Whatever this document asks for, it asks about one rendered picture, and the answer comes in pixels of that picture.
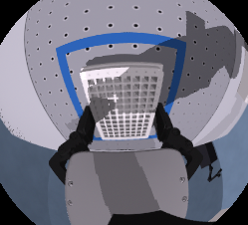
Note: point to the blue tape outline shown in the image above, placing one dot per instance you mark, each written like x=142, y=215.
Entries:
x=115, y=38

